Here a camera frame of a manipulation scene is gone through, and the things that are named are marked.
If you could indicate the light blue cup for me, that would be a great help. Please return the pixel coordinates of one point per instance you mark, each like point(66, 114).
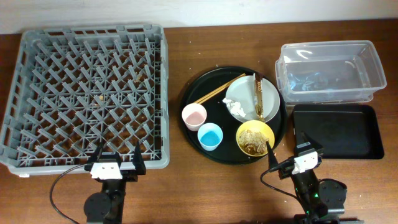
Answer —
point(210, 135)

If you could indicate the round black serving tray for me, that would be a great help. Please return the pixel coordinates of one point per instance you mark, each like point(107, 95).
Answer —
point(228, 152)

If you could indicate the clear plastic waste bin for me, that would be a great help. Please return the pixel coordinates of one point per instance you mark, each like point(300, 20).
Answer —
point(333, 72)

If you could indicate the grey plastic dishwasher rack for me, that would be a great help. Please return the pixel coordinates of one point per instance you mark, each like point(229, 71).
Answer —
point(77, 88)

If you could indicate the yellow bowl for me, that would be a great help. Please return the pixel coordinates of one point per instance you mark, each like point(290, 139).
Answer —
point(257, 126)

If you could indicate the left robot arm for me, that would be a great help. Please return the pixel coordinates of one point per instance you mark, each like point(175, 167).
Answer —
point(107, 205)

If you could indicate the food scraps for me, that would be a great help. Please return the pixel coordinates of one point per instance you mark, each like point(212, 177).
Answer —
point(253, 143)

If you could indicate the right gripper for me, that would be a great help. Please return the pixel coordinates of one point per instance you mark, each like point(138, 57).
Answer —
point(319, 150)

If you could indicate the wooden chopstick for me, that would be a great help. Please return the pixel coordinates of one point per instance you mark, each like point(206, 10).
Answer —
point(213, 93)
point(242, 75)

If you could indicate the black rectangular tray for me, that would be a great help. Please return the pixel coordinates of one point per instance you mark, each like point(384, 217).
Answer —
point(344, 131)

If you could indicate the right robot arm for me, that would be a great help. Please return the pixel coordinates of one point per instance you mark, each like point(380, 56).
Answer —
point(321, 199)

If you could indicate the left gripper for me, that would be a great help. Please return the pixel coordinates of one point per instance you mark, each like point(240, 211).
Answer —
point(137, 160)

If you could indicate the pink cup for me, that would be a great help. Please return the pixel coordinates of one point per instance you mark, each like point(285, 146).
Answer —
point(194, 116)

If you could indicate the gold snack wrapper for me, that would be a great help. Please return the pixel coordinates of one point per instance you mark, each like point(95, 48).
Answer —
point(258, 104)

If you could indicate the grey round plate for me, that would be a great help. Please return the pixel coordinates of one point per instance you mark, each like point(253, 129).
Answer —
point(242, 90)

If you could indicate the white tissue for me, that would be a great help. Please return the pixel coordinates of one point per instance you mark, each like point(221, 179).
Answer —
point(234, 107)

